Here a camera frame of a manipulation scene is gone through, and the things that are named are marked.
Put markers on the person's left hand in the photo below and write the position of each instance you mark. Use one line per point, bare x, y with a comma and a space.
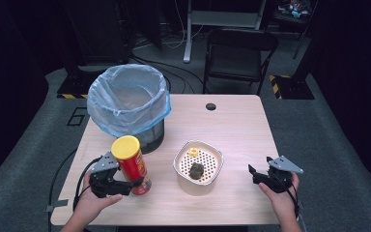
90, 206

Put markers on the grey tape strip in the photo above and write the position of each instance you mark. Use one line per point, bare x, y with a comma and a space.
56, 205

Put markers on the person's right hand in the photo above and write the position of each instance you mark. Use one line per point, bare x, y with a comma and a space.
285, 204

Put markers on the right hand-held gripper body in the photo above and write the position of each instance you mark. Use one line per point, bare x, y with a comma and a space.
280, 180

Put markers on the black stand with striped base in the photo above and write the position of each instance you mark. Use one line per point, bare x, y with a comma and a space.
298, 88
83, 83

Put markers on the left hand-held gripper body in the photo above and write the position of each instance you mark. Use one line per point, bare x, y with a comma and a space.
104, 185

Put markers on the dark curtain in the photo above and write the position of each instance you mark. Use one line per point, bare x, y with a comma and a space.
9, 90
357, 80

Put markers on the black folding chair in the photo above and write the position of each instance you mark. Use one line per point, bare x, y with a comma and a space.
238, 61

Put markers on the small yellow cube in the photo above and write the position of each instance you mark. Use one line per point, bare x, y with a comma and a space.
194, 151

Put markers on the white metal desk frame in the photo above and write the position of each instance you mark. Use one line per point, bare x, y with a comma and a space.
222, 18

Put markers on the beige strainer bowl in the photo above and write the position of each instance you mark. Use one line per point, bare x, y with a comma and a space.
193, 188

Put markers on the black mesh trash bin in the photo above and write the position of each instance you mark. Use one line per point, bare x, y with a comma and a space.
153, 138

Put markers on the cluttered dark shelf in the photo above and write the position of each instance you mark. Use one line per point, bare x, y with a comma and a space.
293, 9

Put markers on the red chip can yellow lid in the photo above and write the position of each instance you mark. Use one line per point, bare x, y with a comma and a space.
132, 164

